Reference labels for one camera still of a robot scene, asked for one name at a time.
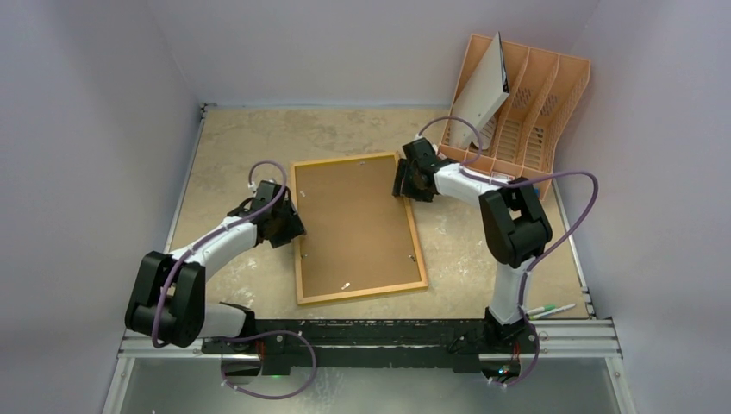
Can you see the green capped marker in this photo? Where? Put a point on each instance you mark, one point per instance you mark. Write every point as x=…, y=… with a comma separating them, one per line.
x=541, y=310

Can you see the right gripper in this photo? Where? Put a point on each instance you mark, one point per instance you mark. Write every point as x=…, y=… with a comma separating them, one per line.
x=404, y=178

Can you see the red white small box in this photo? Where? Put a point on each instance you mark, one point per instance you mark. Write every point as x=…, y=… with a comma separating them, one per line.
x=501, y=177

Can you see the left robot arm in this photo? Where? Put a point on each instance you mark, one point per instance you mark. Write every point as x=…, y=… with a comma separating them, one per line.
x=168, y=301

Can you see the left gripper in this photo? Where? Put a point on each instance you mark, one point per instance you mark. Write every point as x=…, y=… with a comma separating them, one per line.
x=294, y=228

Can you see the yellow wooden picture frame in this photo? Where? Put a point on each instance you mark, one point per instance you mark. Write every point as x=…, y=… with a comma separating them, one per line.
x=365, y=294

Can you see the white pen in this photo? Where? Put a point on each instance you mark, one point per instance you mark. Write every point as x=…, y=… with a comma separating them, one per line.
x=557, y=310

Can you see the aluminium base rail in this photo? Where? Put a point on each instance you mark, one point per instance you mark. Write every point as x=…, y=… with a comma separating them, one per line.
x=461, y=345

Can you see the peach desk organizer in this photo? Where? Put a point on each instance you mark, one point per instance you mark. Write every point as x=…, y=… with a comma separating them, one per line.
x=545, y=88

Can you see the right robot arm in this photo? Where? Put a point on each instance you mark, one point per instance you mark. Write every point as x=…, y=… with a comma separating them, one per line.
x=515, y=225

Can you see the brown backing board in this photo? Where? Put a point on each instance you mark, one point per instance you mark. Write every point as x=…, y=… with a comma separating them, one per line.
x=354, y=228

